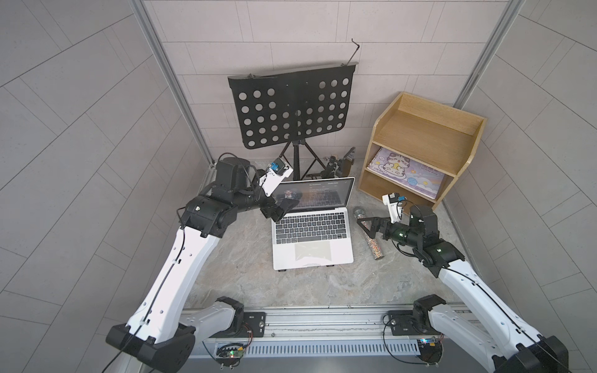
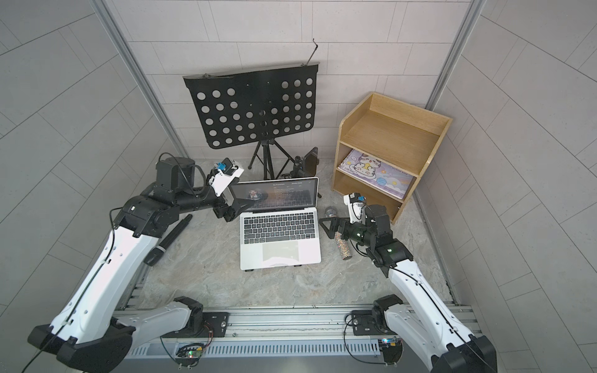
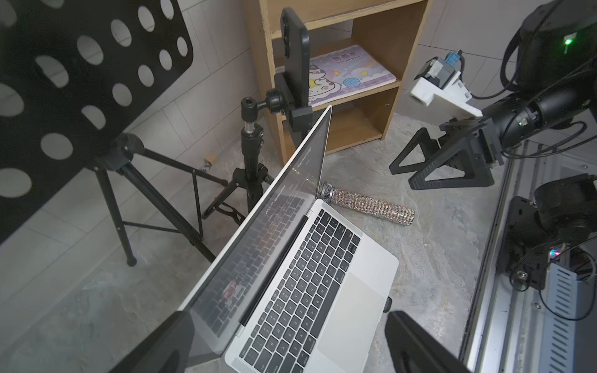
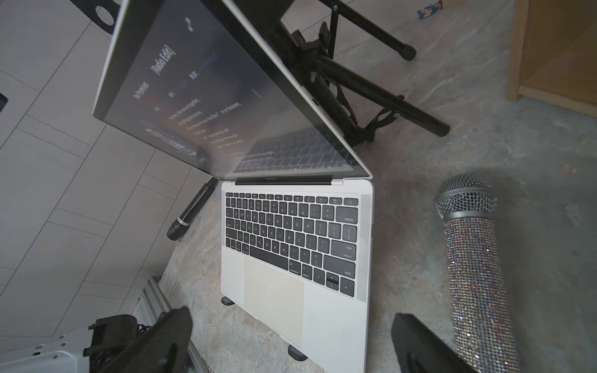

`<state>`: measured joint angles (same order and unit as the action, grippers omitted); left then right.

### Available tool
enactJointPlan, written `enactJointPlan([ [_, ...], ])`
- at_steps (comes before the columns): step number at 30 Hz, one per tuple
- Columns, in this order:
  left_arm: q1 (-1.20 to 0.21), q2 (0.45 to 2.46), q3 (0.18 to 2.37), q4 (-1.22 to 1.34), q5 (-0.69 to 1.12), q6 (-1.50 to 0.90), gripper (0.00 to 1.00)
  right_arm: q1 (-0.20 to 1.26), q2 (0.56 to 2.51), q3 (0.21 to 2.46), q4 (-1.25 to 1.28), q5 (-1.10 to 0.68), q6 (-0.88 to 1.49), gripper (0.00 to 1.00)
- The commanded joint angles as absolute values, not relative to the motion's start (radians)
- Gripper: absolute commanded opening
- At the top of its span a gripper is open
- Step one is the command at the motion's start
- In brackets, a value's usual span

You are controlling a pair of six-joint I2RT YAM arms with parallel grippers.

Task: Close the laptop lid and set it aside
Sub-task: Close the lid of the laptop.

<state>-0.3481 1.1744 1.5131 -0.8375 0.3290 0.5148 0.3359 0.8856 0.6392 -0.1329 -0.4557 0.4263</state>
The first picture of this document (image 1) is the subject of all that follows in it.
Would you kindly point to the black perforated music stand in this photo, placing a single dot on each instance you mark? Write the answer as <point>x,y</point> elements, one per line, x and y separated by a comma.
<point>289,106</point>

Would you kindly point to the purple cartoon spiral notebook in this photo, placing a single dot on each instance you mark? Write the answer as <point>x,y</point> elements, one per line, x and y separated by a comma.
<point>407,172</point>

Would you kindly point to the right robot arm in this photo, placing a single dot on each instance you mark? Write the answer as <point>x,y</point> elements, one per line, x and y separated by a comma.
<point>504,342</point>

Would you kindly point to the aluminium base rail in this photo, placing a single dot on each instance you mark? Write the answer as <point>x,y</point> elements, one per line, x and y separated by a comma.
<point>326,331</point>

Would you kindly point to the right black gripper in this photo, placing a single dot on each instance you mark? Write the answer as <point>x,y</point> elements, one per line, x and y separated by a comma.
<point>381,224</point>

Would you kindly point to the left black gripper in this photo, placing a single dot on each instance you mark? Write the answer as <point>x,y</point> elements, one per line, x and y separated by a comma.
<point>273,207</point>

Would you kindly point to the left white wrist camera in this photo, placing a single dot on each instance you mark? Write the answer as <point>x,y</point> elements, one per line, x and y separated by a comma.
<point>274,175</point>

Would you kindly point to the silver laptop computer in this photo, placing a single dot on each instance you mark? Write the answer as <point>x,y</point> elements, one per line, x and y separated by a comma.
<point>316,232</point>

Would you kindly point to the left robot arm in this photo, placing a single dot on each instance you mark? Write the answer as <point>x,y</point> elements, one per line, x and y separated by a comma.
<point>154,334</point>

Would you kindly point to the right circuit board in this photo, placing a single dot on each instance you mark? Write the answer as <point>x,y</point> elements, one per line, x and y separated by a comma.
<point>431,350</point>

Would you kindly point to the rhinestone glitter microphone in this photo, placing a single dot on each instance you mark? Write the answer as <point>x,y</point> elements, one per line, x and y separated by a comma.
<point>359,213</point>

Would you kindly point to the circuit board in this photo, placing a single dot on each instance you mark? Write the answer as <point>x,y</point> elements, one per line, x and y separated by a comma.
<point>230,355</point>
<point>431,350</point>

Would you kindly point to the left circuit board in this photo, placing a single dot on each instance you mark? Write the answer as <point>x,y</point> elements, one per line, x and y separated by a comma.
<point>230,355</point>

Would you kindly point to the wooden shelf unit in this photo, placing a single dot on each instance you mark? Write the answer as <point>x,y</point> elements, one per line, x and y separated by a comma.
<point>436,135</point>

